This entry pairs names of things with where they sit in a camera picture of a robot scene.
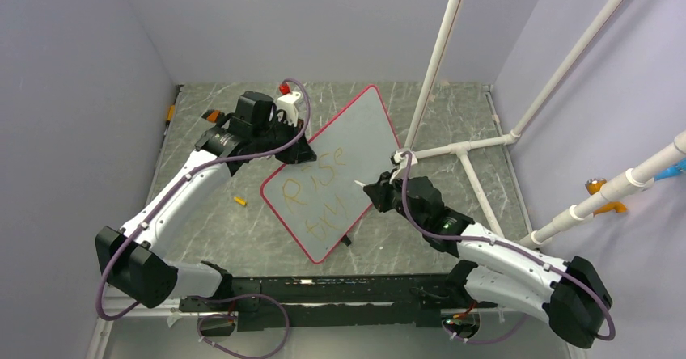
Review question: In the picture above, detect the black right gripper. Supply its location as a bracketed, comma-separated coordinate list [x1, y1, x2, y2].
[364, 168, 428, 231]

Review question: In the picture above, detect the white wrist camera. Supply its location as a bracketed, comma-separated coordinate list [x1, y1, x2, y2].
[275, 82, 303, 125]
[390, 149, 417, 182]

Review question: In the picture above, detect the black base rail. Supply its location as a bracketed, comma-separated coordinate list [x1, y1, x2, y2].
[179, 273, 494, 332]

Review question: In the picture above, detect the orange clamp on wall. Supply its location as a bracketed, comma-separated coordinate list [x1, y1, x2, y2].
[585, 177, 629, 216]

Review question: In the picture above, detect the orange black small object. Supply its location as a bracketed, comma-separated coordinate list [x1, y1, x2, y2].
[201, 109, 222, 123]

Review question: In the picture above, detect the white pvc pipe frame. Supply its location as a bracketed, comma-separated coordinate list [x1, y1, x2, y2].
[415, 0, 685, 249]

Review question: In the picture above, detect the pink framed whiteboard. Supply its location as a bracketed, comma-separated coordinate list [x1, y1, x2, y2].
[260, 85, 400, 264]

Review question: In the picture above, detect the yellow marker cap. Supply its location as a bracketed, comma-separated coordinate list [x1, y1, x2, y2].
[233, 196, 248, 207]

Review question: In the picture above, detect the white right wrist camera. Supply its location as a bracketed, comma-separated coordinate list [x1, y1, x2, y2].
[390, 149, 417, 182]

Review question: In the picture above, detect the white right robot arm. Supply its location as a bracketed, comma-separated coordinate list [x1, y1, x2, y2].
[362, 172, 616, 348]

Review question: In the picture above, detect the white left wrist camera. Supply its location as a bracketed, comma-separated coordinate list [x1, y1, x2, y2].
[275, 82, 303, 125]

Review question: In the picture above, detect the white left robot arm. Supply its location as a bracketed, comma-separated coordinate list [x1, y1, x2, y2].
[95, 82, 316, 310]

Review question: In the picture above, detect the black whiteboard clip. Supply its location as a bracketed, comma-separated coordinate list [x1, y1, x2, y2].
[340, 235, 352, 247]

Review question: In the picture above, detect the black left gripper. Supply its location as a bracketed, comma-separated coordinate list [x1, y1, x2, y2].
[252, 115, 315, 164]

